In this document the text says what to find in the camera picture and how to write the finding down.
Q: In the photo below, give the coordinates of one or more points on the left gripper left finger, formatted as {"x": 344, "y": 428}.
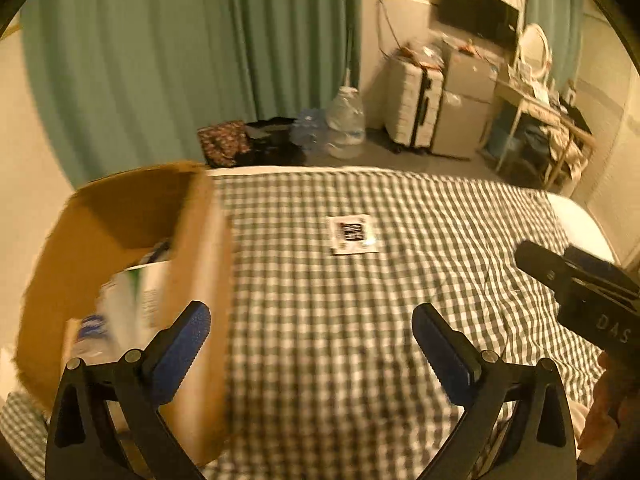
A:
{"x": 82, "y": 440}

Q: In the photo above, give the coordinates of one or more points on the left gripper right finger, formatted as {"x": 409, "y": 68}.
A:
{"x": 515, "y": 421}

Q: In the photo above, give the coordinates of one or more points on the green white medicine box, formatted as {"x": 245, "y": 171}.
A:
{"x": 130, "y": 300}

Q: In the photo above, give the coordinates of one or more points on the person's right hand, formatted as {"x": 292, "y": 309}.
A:
{"x": 615, "y": 397}

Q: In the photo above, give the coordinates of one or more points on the blue white small tube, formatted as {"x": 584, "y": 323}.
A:
{"x": 93, "y": 338}

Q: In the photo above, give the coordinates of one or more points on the white vanity desk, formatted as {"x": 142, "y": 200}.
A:
{"x": 533, "y": 143}

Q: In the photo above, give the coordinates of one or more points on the checkered green white cloth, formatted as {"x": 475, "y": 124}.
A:
{"x": 323, "y": 377}

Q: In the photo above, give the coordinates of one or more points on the silver mini fridge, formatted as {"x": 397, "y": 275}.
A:
{"x": 467, "y": 92}

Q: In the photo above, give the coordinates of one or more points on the white printed tag card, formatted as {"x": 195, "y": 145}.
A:
{"x": 352, "y": 235}

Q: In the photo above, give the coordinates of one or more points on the round white mirror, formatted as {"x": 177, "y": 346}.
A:
{"x": 533, "y": 57}

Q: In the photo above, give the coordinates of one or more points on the brown cardboard box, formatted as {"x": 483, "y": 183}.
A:
{"x": 137, "y": 248}

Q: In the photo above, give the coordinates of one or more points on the white suitcase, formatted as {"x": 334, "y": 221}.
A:
{"x": 412, "y": 103}

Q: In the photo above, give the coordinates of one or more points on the large clear water jug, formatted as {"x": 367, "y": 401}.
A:
{"x": 346, "y": 123}

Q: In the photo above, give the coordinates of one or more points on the black television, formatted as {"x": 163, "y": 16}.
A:
{"x": 493, "y": 20}

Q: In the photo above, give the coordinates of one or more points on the blue plastic bag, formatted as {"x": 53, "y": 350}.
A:
{"x": 309, "y": 130}

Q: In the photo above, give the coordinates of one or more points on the brown patterned bag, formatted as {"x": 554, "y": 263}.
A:
{"x": 226, "y": 145}

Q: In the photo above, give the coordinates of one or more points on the green curtain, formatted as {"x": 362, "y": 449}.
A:
{"x": 122, "y": 84}

